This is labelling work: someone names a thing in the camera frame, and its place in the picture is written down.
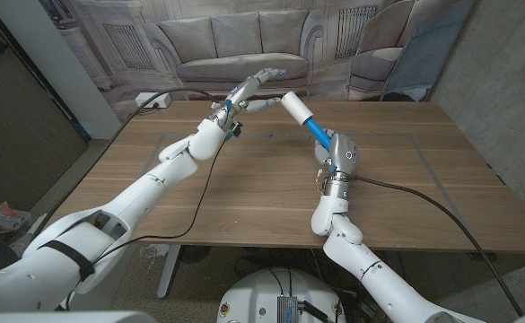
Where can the silver module on base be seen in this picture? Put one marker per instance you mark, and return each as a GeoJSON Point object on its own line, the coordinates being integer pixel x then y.
{"type": "Point", "coordinates": [286, 309]}

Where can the wooden table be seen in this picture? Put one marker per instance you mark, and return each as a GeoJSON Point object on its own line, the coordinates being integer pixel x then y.
{"type": "Point", "coordinates": [266, 202]}

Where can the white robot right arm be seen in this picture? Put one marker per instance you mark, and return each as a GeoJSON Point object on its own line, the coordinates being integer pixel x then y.
{"type": "Point", "coordinates": [370, 273]}

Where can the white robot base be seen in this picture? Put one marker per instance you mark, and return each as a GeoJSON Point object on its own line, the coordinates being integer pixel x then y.
{"type": "Point", "coordinates": [253, 296]}

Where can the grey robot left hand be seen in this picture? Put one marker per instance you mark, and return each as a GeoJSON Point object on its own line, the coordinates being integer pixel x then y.
{"type": "Point", "coordinates": [239, 96]}

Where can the printed living room backdrop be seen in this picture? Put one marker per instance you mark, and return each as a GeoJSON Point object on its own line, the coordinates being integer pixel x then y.
{"type": "Point", "coordinates": [244, 45]}

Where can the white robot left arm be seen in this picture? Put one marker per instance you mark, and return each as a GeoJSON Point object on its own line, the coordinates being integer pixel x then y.
{"type": "Point", "coordinates": [145, 193]}

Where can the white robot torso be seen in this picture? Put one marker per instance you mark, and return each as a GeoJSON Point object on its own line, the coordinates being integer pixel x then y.
{"type": "Point", "coordinates": [64, 317]}

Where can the white power outlet box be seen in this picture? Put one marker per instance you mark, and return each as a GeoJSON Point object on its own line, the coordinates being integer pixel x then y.
{"type": "Point", "coordinates": [147, 101]}

